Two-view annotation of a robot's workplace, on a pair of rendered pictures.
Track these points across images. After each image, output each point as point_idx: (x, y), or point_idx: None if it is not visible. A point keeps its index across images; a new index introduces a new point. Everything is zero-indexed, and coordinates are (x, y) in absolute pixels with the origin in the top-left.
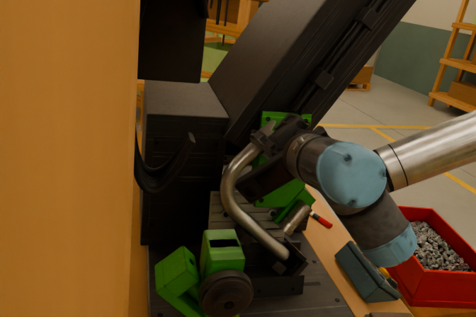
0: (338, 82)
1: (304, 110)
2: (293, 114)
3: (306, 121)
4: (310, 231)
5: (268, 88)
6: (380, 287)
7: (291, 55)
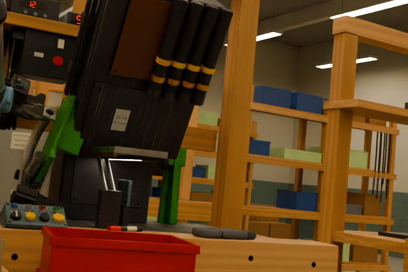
0: (85, 69)
1: (65, 90)
2: (23, 78)
3: (15, 76)
4: (98, 229)
5: (71, 84)
6: (3, 208)
7: (77, 59)
